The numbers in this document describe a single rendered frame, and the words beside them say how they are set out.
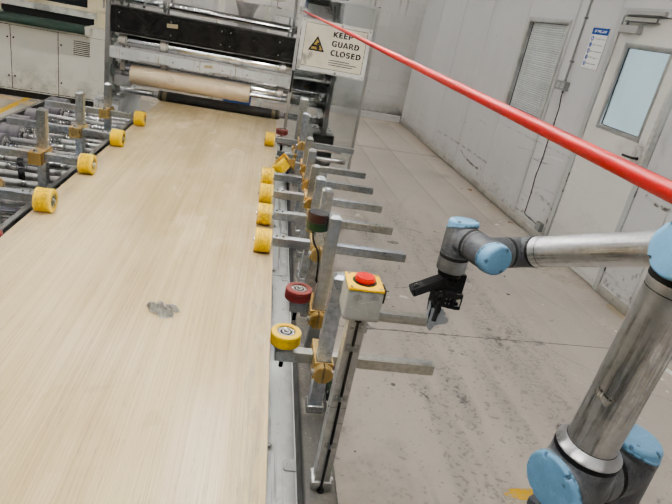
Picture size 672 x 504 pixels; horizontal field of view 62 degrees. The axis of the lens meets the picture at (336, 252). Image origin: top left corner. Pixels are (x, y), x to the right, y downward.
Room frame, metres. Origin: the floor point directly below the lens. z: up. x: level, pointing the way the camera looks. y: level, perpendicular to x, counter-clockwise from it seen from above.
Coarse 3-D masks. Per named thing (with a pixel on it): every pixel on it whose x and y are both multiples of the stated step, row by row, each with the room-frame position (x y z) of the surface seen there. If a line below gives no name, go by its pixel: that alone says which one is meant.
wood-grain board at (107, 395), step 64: (128, 128) 2.99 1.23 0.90; (192, 128) 3.28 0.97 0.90; (256, 128) 3.62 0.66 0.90; (64, 192) 1.91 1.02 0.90; (128, 192) 2.04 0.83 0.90; (192, 192) 2.18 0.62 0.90; (256, 192) 2.34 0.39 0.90; (0, 256) 1.36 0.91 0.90; (64, 256) 1.43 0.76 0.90; (128, 256) 1.51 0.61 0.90; (192, 256) 1.60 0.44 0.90; (256, 256) 1.69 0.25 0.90; (0, 320) 1.07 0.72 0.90; (64, 320) 1.12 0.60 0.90; (128, 320) 1.18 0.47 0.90; (192, 320) 1.23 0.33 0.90; (256, 320) 1.29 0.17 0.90; (0, 384) 0.87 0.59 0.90; (64, 384) 0.91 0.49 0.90; (128, 384) 0.94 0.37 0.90; (192, 384) 0.98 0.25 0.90; (256, 384) 1.03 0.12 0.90; (0, 448) 0.72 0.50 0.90; (64, 448) 0.75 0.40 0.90; (128, 448) 0.77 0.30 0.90; (192, 448) 0.80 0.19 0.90; (256, 448) 0.84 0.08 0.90
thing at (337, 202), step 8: (280, 192) 2.23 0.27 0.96; (288, 192) 2.24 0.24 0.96; (296, 192) 2.26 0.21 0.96; (296, 200) 2.24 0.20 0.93; (336, 200) 2.27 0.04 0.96; (344, 200) 2.28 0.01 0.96; (352, 200) 2.30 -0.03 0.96; (352, 208) 2.28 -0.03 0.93; (360, 208) 2.29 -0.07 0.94; (368, 208) 2.29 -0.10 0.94; (376, 208) 2.30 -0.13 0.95
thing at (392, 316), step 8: (296, 304) 1.50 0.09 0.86; (304, 304) 1.50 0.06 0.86; (296, 312) 1.51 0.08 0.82; (304, 312) 1.50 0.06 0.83; (384, 312) 1.55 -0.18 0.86; (392, 312) 1.56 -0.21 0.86; (400, 312) 1.57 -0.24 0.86; (408, 312) 1.58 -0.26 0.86; (384, 320) 1.55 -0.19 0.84; (392, 320) 1.55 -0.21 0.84; (400, 320) 1.55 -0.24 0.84; (408, 320) 1.56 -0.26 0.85; (416, 320) 1.56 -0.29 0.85; (424, 320) 1.57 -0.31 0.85
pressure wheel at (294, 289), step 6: (294, 282) 1.54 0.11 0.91; (300, 282) 1.55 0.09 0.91; (288, 288) 1.50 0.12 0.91; (294, 288) 1.51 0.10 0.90; (300, 288) 1.51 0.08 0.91; (306, 288) 1.52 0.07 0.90; (288, 294) 1.48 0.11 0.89; (294, 294) 1.47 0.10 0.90; (300, 294) 1.48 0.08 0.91; (306, 294) 1.48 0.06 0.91; (288, 300) 1.48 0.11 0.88; (294, 300) 1.47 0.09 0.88; (300, 300) 1.48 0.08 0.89; (306, 300) 1.49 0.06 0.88; (294, 318) 1.51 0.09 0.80
